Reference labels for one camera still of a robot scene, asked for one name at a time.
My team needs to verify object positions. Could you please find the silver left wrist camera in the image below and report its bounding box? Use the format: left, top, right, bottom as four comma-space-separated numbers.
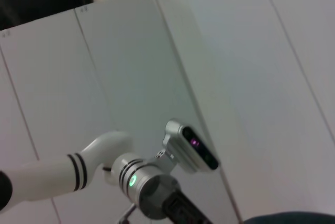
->
152, 118, 220, 175

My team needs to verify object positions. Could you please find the dark teal insulated lunch bag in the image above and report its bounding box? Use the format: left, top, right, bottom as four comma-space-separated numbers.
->
243, 210, 335, 224

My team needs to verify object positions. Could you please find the grey left gripper cable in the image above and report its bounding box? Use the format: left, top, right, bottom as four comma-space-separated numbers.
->
119, 204, 137, 224

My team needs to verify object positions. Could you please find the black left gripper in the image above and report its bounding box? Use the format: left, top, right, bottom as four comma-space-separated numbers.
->
162, 189, 213, 224

